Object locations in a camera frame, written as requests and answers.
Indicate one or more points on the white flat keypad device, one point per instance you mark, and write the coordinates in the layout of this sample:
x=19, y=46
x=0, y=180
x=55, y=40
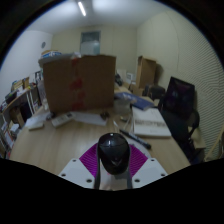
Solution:
x=36, y=126

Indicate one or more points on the blue and white cabinet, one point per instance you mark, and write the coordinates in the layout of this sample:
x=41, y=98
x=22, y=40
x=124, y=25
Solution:
x=51, y=53

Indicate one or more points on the white remote control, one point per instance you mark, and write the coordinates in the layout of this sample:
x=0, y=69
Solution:
x=62, y=120

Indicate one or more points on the large brown cardboard box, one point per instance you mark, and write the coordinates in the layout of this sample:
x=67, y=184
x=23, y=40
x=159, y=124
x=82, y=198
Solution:
x=60, y=83

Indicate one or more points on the wall window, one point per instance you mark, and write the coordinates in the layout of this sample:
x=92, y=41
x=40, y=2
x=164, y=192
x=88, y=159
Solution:
x=90, y=42

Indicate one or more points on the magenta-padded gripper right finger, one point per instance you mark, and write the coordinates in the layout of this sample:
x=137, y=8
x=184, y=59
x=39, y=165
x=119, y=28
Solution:
x=148, y=171

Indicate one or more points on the black marker pen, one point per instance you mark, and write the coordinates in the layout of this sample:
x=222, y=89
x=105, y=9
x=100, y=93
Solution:
x=135, y=139

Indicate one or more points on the clear glass cup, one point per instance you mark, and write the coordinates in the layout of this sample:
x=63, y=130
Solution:
x=46, y=105

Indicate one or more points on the blue folder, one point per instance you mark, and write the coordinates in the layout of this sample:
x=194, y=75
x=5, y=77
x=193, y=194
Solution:
x=136, y=100

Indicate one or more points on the white open notebook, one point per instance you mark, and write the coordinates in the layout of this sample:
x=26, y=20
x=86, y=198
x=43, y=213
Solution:
x=150, y=121

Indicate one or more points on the black eyeglasses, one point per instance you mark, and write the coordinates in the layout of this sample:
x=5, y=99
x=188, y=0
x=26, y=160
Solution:
x=105, y=115

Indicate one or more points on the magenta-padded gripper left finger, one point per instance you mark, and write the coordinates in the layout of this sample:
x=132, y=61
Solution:
x=76, y=173

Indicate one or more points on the cluttered side desk shelf unit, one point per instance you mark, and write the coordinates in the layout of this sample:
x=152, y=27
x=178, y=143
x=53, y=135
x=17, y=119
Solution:
x=16, y=106

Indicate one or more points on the round wall clock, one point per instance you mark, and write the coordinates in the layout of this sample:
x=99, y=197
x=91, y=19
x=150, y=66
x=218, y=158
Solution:
x=43, y=45

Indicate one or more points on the small open cardboard box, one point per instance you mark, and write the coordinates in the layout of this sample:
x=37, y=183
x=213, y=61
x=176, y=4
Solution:
x=146, y=71

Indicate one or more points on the black office chair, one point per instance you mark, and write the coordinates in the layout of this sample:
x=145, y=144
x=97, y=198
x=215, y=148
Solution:
x=178, y=100

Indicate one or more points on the black computer mouse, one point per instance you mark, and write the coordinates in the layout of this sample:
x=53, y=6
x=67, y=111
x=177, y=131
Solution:
x=113, y=151

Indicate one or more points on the long ceiling light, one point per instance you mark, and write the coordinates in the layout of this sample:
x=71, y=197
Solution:
x=82, y=9

